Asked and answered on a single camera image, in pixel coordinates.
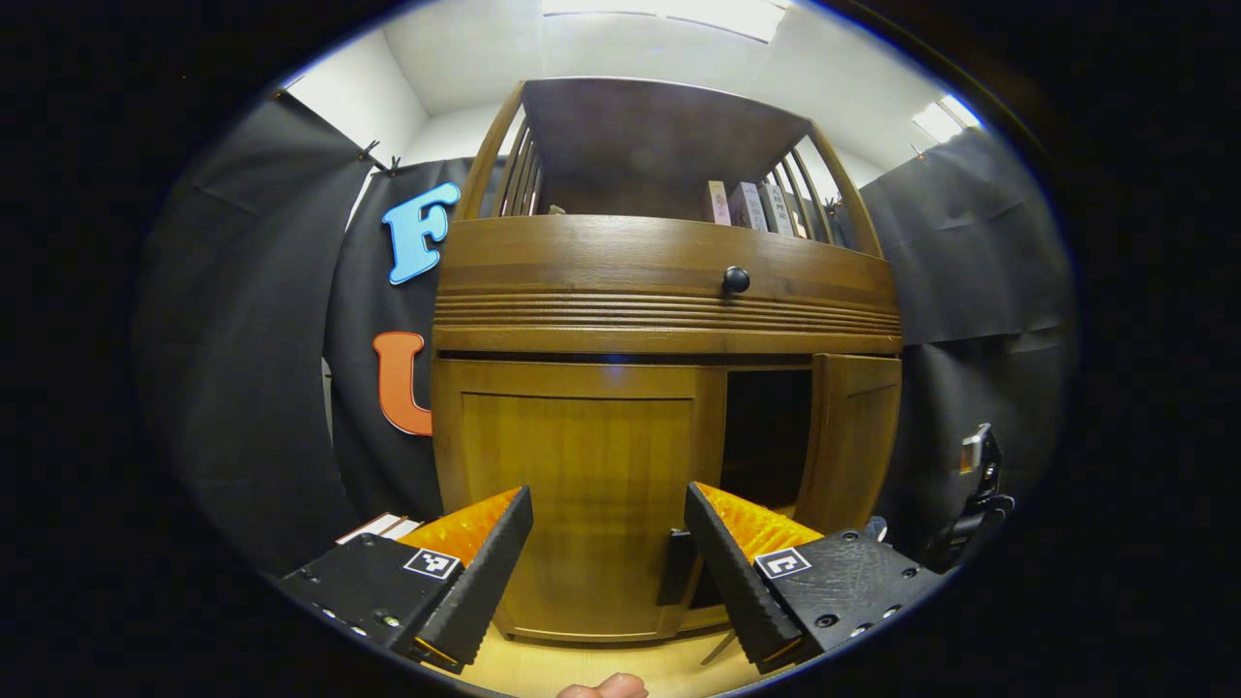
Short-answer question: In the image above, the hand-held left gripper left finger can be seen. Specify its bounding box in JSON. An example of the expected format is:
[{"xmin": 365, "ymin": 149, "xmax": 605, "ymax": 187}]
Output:
[{"xmin": 281, "ymin": 485, "xmax": 535, "ymax": 672}]

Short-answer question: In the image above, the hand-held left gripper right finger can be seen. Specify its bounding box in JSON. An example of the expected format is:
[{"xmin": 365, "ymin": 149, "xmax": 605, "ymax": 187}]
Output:
[{"xmin": 684, "ymin": 481, "xmax": 946, "ymax": 677}]

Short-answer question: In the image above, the black door handle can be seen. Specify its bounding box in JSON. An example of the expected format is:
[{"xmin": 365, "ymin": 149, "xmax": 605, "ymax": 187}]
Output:
[{"xmin": 659, "ymin": 528, "xmax": 700, "ymax": 608}]

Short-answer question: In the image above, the wooden shoe cabinet door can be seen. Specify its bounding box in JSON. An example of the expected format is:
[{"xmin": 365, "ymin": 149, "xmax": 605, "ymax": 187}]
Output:
[
  {"xmin": 793, "ymin": 353, "xmax": 904, "ymax": 536},
  {"xmin": 433, "ymin": 360, "xmax": 728, "ymax": 644}
]

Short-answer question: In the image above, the wooden double-door shoe cabinet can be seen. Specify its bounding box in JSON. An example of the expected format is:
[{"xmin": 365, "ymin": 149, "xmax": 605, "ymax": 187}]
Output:
[{"xmin": 431, "ymin": 78, "xmax": 905, "ymax": 646}]

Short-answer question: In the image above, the red and white book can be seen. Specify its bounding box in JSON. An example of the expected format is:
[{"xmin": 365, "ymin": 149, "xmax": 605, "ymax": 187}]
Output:
[{"xmin": 334, "ymin": 512, "xmax": 404, "ymax": 545}]

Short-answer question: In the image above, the wooden ribbed drawer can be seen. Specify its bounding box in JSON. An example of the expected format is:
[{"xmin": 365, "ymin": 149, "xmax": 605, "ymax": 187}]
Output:
[{"xmin": 432, "ymin": 215, "xmax": 904, "ymax": 356}]

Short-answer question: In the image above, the plain white book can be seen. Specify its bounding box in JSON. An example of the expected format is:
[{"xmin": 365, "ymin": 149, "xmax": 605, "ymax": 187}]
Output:
[{"xmin": 729, "ymin": 182, "xmax": 768, "ymax": 232}]

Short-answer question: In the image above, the small ceiling light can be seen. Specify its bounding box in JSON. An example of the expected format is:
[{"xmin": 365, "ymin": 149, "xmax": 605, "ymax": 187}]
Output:
[{"xmin": 911, "ymin": 94, "xmax": 983, "ymax": 144}]

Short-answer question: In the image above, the large ceiling light panel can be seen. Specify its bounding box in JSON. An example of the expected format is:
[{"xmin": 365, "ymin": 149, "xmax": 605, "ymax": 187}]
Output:
[{"xmin": 541, "ymin": 0, "xmax": 788, "ymax": 45}]

